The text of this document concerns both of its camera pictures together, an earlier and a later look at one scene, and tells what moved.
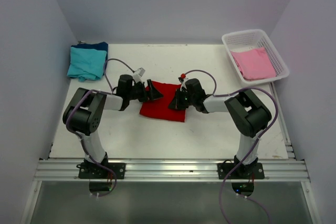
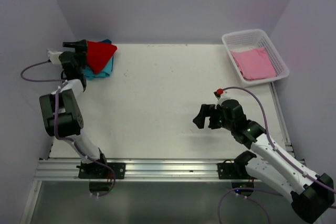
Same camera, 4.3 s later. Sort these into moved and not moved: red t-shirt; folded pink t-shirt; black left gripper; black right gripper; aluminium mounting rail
Moved: red t-shirt; black left gripper; black right gripper
Not moved: aluminium mounting rail; folded pink t-shirt
